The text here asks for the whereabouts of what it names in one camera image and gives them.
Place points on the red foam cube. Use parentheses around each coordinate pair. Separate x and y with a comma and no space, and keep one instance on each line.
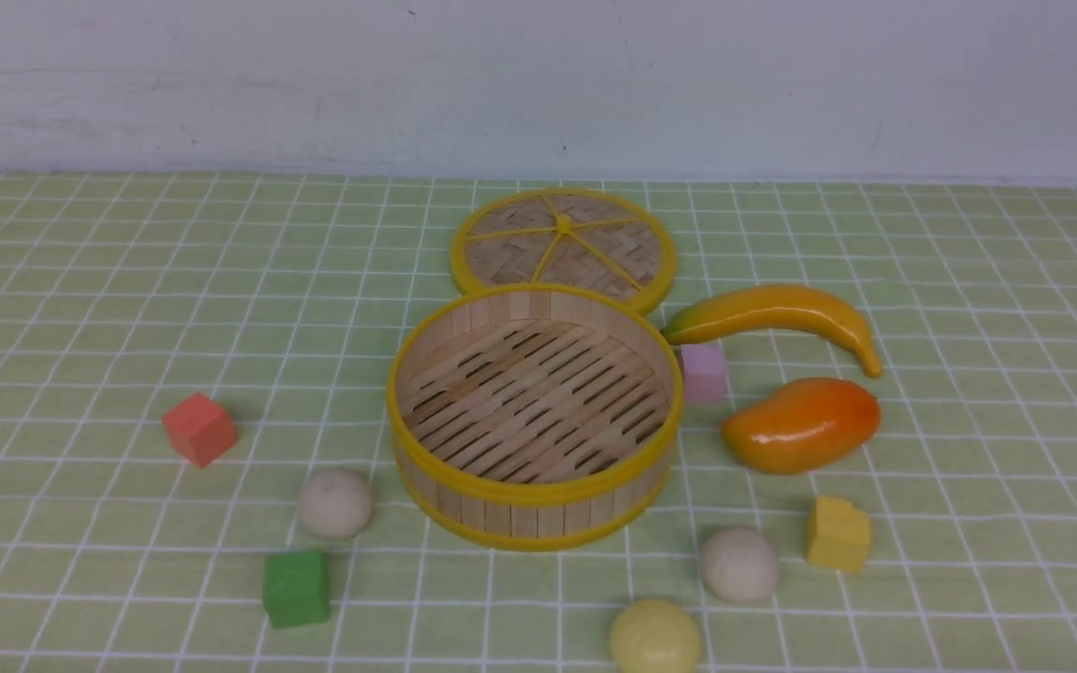
(200,429)

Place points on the orange toy mango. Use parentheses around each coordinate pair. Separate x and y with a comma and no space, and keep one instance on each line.
(804,425)

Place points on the pink foam cube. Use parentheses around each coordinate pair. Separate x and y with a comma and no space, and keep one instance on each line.
(705,373)

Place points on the bamboo steamer tray yellow rim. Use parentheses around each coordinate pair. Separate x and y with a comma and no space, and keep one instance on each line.
(534,417)

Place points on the yellow bun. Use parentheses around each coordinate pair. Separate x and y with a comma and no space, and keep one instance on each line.
(654,635)

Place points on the white bun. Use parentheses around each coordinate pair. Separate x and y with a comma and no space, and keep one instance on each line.
(335,503)
(737,564)

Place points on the woven bamboo steamer lid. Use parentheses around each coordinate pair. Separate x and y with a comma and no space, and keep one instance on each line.
(574,237)

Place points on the green foam cube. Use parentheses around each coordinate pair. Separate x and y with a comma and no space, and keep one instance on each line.
(296,588)

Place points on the green checkered tablecloth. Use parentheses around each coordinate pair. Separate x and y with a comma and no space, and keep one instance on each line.
(283,297)

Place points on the yellow toy banana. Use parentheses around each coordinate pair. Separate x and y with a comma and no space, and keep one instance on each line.
(777,306)

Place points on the yellow foam cube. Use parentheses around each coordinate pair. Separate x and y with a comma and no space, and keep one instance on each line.
(838,534)

